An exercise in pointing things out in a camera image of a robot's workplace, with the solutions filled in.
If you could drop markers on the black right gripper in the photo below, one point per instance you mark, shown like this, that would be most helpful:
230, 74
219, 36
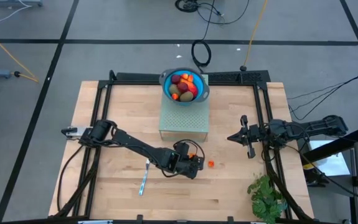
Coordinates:
255, 135

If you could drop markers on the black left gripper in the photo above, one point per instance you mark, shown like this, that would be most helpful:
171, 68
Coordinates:
191, 169

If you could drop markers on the toy orange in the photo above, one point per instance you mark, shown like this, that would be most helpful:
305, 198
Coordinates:
192, 155

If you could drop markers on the brown toy kiwi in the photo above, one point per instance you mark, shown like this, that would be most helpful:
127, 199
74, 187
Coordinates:
174, 90
186, 96

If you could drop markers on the red-orange toy mango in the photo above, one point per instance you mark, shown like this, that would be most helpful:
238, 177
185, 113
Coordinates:
193, 90

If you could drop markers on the dark red toy plum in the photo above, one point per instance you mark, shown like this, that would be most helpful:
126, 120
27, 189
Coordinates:
175, 79
182, 87

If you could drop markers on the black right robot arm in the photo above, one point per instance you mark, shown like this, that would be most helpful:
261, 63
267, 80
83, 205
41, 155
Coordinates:
315, 127

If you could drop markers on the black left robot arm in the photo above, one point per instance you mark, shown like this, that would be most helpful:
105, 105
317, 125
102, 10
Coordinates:
135, 146

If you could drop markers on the pale green perforated metal shelf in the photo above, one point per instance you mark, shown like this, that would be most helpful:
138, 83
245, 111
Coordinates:
183, 121

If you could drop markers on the green leafy plant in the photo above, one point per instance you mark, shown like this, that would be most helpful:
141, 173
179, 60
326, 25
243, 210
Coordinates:
266, 199

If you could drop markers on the black table edge clamp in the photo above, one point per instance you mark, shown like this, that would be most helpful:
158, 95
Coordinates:
140, 218
230, 219

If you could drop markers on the blue collapsible bowl grey rim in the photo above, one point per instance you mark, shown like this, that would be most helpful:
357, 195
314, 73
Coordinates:
166, 81

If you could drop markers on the white sheet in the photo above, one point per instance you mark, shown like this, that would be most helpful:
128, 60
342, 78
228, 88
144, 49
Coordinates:
331, 158

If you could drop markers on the black side slab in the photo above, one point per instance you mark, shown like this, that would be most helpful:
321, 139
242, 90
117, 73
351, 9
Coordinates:
353, 140

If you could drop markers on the black aluminium rig frame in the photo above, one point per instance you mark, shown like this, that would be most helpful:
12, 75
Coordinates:
135, 77

